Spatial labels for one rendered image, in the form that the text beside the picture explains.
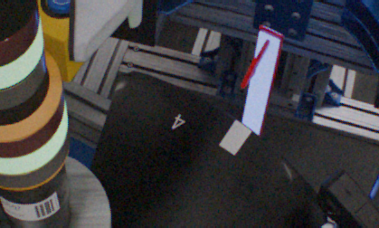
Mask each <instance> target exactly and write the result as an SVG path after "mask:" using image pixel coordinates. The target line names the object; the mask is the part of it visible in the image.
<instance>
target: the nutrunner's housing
mask: <svg viewBox="0 0 379 228"><path fill-rule="evenodd" d="M69 199H70V188H69V183H68V177H67V172H66V168H65V164H64V165H63V166H62V168H61V170H60V171H59V172H58V173H57V175H55V176H54V177H53V178H52V179H51V180H50V181H48V182H47V183H44V184H43V185H41V186H37V187H35V188H31V189H26V190H22V191H18V190H10V189H3V188H0V208H1V210H2V211H3V213H4V214H5V215H6V217H7V219H8V221H9V224H10V226H11V228H68V227H69V224H70V223H71V206H70V202H69Z"/></svg>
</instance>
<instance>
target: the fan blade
mask: <svg viewBox="0 0 379 228"><path fill-rule="evenodd" d="M174 106H175V107H176V108H178V109H181V110H183V111H186V112H188V114H191V115H193V116H195V118H194V120H193V122H192V123H191V126H190V127H189V129H188V130H187V132H186V133H185V136H184V138H182V140H181V139H179V138H176V137H174V136H171V135H170V134H168V133H166V132H164V131H163V130H161V129H163V127H164V125H165V123H166V120H167V118H168V117H169V115H170V112H171V111H172V109H173V107H174ZM235 120H238V119H236V118H234V117H233V116H232V115H230V114H228V113H227V112H226V111H224V110H222V109H219V108H218V107H217V106H215V105H213V104H212V103H211V102H209V101H207V100H204V99H202V98H200V97H199V96H197V95H195V94H194V93H191V92H190V91H188V90H184V89H182V88H181V87H177V86H175V85H174V84H171V83H170V82H167V81H163V80H161V79H158V78H156V77H154V76H150V75H148V74H146V73H142V72H139V71H131V72H128V73H126V74H121V75H119V80H118V83H117V86H116V89H115V92H114V94H113V99H112V101H111V103H110V107H109V111H108V115H107V117H106V121H105V123H104V125H103V129H102V131H101V133H100V134H101V135H100V137H99V143H98V145H97V148H96V150H95V155H94V157H93V159H92V162H91V164H90V171H91V173H93V174H94V175H95V176H96V177H97V179H98V180H99V182H100V183H101V185H102V187H103V189H104V190H105V194H106V196H107V198H108V200H109V209H110V216H111V228H321V227H322V226H324V225H325V224H326V223H327V222H328V220H327V215H326V214H325V213H324V212H323V211H322V208H321V209H320V206H319V204H318V203H317V199H316V198H317V193H316V192H315V191H314V189H313V188H312V187H311V185H310V184H309V183H308V182H307V180H306V179H305V178H304V177H303V176H302V175H301V174H300V173H299V172H298V171H297V169H296V168H295V167H294V166H293V165H292V164H291V163H289V162H288V160H286V158H285V157H284V156H282V155H281V153H279V152H278V151H277V150H276V149H275V147H272V145H270V144H269V143H268V142H267V141H266V140H264V139H263V138H261V137H260V135H258V134H257V133H255V132H254V131H252V129H251V128H250V130H251V133H250V135H249V136H248V137H247V138H246V140H244V142H243V144H242V145H241V147H240V148H239V149H238V151H237V152H236V153H235V155H234V154H233V153H230V151H228V150H226V149H225V148H223V147H221V146H220V144H221V141H223V139H224V137H225V135H227V132H228V131H229V130H230V128H231V126H232V124H233V123H234V122H235ZM238 121H239V120H238ZM239 122H240V121H239ZM240 123H241V122H240ZM242 125H244V123H242ZM244 126H245V125H244ZM245 127H247V126H245ZM247 128H249V127H247Z"/></svg>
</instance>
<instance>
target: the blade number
mask: <svg viewBox="0 0 379 228"><path fill-rule="evenodd" d="M194 118H195V116H193V115H191V114H188V112H186V111H183V110H181V109H178V108H176V107H175V106H174V107H173V109H172V111H171V112H170V115H169V117H168V118H167V120H166V123H165V125H164V127H163V129H161V130H163V131H164V132H166V133H168V134H170V135H171V136H174V137H176V138H179V139H181V140H182V138H184V136H185V133H186V132H187V130H188V129H189V127H190V126H191V123H192V122H193V120H194Z"/></svg>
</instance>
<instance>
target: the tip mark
mask: <svg viewBox="0 0 379 228"><path fill-rule="evenodd" d="M250 133H251V130H250V129H249V128H247V127H245V126H244V125H242V123H240V122H239V121H238V120H235V122H234V123H233V124H232V126H231V128H230V130H229V131H228V132H227V135H225V137H224V139H223V141H221V144H220V146H221V147H223V148H225V149H226V150H228V151H230V153H233V154H234V155H235V153H236V152H237V151H238V149H239V148H240V147H241V145H242V144H243V142H244V140H246V138H247V137H248V136H249V135H250Z"/></svg>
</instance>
